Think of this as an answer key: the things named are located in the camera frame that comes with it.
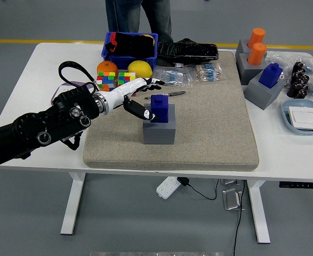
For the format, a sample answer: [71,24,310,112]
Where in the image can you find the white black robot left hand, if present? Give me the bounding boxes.
[100,77,165,122]

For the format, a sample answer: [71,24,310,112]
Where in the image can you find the blue square seal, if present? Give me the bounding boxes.
[259,62,284,89]
[150,94,170,123]

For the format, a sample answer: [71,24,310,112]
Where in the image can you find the grey seal holder block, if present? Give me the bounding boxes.
[235,39,268,58]
[142,103,176,145]
[236,53,269,86]
[244,71,286,110]

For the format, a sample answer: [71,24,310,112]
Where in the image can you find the multicoloured puzzle cube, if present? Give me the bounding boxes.
[97,71,119,93]
[118,71,138,97]

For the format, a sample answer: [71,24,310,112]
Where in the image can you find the orange fruit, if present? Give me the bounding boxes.
[97,60,119,76]

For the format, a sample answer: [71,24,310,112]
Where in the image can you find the yellow lemon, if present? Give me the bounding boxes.
[127,60,154,79]

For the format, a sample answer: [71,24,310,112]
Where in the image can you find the blue plastic bin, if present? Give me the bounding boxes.
[101,31,159,70]

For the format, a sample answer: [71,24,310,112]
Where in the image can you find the black cloth with red trim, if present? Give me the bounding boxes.
[105,32,156,58]

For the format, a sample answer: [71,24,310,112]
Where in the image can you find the bag of blue resistors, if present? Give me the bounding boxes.
[151,66,194,89]

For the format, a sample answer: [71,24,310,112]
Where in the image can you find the small metal pliers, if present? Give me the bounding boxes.
[145,91,187,101]

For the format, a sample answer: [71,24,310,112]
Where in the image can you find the yellow fruit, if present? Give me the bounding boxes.
[142,34,156,46]

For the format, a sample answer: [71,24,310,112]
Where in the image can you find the purple tray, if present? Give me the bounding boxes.
[51,81,96,105]

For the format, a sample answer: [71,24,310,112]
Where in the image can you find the person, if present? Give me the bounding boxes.
[105,0,174,44]

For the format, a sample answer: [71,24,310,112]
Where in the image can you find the black wrapped bag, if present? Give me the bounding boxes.
[157,38,220,67]

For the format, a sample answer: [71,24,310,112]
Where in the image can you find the bag of tan resistors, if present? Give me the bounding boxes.
[188,63,227,83]

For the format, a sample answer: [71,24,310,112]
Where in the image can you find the grey-brown mat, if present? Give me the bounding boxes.
[83,50,260,172]

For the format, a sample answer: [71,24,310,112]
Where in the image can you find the white power strip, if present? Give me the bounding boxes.
[156,175,181,200]

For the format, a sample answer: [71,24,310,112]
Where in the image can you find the white table leg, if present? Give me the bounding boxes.
[60,172,86,235]
[246,180,271,244]

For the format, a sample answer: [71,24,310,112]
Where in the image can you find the clear plastic bag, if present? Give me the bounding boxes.
[267,51,313,89]

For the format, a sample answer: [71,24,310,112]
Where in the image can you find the light blue tray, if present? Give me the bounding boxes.
[281,99,313,137]

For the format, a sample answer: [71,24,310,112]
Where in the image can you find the black table control panel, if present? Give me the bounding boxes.
[279,181,313,189]

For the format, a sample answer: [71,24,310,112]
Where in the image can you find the white wall socket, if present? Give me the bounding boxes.
[55,84,84,97]

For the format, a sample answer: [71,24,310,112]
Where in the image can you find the black plug cord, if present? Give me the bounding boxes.
[187,178,220,201]

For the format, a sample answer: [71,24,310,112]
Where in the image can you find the silver metal bracket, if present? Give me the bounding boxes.
[222,188,244,211]
[220,178,241,186]

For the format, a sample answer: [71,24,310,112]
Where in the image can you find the black cable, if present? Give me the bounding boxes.
[232,180,246,256]

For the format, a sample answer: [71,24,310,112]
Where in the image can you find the white switch panel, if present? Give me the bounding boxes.
[288,106,313,131]

